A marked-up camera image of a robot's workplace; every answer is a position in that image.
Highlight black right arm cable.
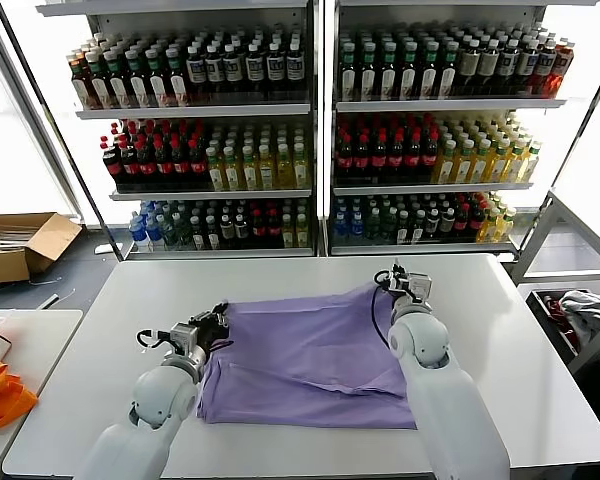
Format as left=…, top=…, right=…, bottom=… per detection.
left=369, top=269, right=392, bottom=346

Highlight green soda bottle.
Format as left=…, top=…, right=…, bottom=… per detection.
left=381, top=207, right=398, bottom=243
left=365, top=207, right=382, bottom=243
left=162, top=212, right=179, bottom=248

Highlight grey crumpled garment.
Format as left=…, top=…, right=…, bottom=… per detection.
left=557, top=289, right=600, bottom=345

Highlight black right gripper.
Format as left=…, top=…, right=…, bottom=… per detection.
left=382, top=258, right=412, bottom=299

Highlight dark bottle beige label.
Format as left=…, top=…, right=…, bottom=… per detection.
left=459, top=39, right=481, bottom=96
left=479, top=39, right=500, bottom=95

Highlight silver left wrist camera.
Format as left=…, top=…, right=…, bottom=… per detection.
left=169, top=322, right=199, bottom=352

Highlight dark bottle blue white label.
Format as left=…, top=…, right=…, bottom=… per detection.
left=224, top=44, right=244, bottom=95
left=205, top=44, right=225, bottom=95
left=186, top=45, right=207, bottom=95
left=534, top=40, right=556, bottom=96
left=498, top=39, right=519, bottom=95
left=517, top=39, right=539, bottom=95
left=285, top=42, right=305, bottom=94
left=244, top=43, right=265, bottom=95
left=265, top=42, right=285, bottom=94

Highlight grey metal shelf unit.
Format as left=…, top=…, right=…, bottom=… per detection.
left=324, top=0, right=567, bottom=258
left=36, top=0, right=326, bottom=261

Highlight dark slanted metal post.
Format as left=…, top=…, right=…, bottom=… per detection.
left=0, top=0, right=124, bottom=261

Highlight black storage bin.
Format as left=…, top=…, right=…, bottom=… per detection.
left=524, top=287, right=600, bottom=373

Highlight yellow juice bottle green label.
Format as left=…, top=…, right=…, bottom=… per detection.
left=522, top=142, right=541, bottom=183
left=472, top=139, right=491, bottom=184
left=505, top=139, right=526, bottom=183
left=241, top=146, right=260, bottom=191
left=258, top=144, right=276, bottom=190
left=454, top=139, right=474, bottom=184
left=275, top=143, right=294, bottom=190
left=293, top=143, right=311, bottom=189
left=207, top=147, right=227, bottom=192
left=488, top=138, right=509, bottom=183
left=435, top=140, right=457, bottom=184
left=224, top=146, right=243, bottom=191

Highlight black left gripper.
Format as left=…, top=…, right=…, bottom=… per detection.
left=189, top=301, right=230, bottom=351

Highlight red tea bottle white cap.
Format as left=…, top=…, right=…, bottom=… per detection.
left=552, top=42, right=575, bottom=96
left=69, top=54, right=90, bottom=111

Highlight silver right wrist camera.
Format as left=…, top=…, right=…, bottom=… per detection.
left=407, top=273, right=434, bottom=304

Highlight orange fabric bag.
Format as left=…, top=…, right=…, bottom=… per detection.
left=0, top=356, right=40, bottom=434

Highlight white foam strips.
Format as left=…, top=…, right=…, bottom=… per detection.
left=0, top=226, right=34, bottom=253

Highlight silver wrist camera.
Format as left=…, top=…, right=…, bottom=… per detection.
left=407, top=273, right=434, bottom=304
left=169, top=322, right=199, bottom=352

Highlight dark tea bottle green cap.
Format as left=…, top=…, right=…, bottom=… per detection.
left=104, top=48, right=130, bottom=109
left=146, top=46, right=169, bottom=108
left=398, top=41, right=419, bottom=99
left=87, top=50, right=110, bottom=110
left=339, top=42, right=358, bottom=100
left=358, top=42, right=378, bottom=100
left=378, top=41, right=399, bottom=100
left=125, top=47, right=149, bottom=109
left=438, top=40, right=459, bottom=98
left=418, top=40, right=439, bottom=99
left=166, top=46, right=190, bottom=108

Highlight grey metal frame cart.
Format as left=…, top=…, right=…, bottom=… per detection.
left=508, top=188, right=600, bottom=376

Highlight open cardboard box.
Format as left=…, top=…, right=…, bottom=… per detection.
left=0, top=212, right=83, bottom=285

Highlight dark red garment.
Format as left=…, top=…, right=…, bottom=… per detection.
left=542, top=293, right=581, bottom=350

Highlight purple printed T-shirt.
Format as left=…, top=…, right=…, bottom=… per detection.
left=194, top=280, right=421, bottom=430

